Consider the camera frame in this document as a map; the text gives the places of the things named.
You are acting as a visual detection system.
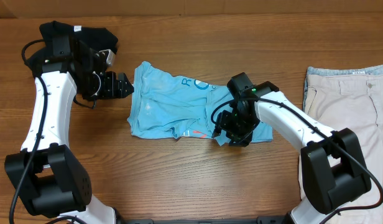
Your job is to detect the beige shorts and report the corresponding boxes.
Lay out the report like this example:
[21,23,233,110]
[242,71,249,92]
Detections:
[303,65,383,223]

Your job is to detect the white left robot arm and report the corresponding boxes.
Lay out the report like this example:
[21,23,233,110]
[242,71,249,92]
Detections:
[4,35,134,223]

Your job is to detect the light blue printed t-shirt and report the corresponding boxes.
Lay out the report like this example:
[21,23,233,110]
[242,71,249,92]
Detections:
[127,60,274,147]

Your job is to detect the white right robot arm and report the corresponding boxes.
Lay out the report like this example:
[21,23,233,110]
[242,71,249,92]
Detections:
[211,73,371,223]

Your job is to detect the black folded t-shirt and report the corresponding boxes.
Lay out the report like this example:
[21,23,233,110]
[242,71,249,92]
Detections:
[27,21,118,71]

